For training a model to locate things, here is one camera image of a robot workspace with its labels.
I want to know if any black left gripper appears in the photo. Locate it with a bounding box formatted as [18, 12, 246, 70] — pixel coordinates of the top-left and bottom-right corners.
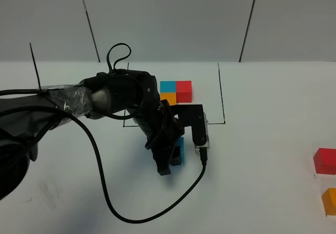
[133, 100, 184, 176]

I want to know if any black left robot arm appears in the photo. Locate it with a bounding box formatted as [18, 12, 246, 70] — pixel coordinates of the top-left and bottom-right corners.
[1, 69, 184, 197]

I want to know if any orange template block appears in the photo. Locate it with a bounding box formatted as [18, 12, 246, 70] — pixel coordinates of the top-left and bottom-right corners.
[160, 92, 177, 105]

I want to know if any red template block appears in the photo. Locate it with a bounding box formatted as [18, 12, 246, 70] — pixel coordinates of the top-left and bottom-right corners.
[176, 80, 193, 103]

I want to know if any blue template block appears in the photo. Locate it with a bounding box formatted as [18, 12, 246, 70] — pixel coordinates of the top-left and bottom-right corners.
[160, 81, 176, 93]

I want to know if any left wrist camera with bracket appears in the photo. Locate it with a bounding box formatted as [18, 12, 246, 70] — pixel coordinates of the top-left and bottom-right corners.
[171, 104, 210, 159]

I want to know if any black left camera cable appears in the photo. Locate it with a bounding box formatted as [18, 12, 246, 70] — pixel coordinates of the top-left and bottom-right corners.
[0, 42, 208, 224]

